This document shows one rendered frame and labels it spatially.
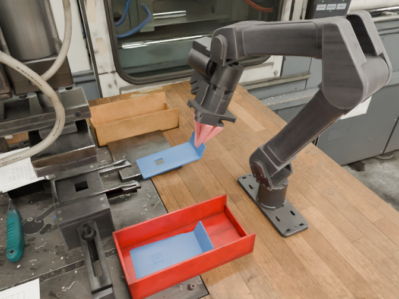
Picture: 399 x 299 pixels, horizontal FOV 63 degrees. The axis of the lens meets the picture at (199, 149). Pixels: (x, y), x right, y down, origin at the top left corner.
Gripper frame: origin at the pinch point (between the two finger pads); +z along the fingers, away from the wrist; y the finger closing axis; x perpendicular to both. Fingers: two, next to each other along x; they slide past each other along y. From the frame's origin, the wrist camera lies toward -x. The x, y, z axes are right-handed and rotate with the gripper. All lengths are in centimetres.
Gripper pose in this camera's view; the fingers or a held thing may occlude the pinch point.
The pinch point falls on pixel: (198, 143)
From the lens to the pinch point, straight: 76.1
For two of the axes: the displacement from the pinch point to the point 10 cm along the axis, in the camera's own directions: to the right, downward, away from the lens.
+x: 4.0, 5.4, -7.5
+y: -8.5, -1.0, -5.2
